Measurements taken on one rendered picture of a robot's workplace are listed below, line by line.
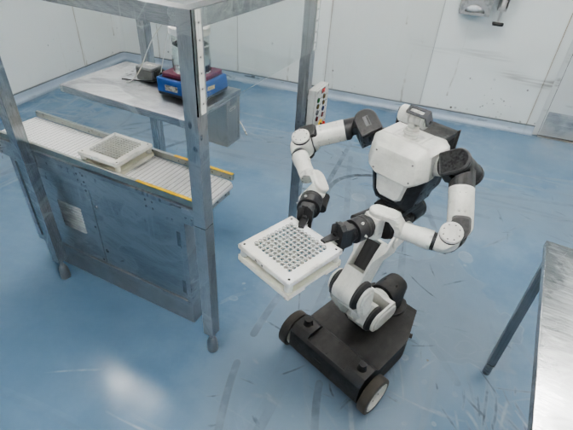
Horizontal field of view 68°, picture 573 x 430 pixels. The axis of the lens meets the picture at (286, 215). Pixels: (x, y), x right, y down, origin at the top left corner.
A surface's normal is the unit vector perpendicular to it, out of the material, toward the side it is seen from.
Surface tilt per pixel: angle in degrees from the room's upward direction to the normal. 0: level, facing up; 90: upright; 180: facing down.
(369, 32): 90
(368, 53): 90
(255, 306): 0
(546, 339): 0
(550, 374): 0
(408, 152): 45
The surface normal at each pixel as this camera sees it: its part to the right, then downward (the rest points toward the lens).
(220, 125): -0.44, 0.51
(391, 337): 0.06, -0.80
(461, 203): -0.22, -0.33
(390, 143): -0.47, -0.29
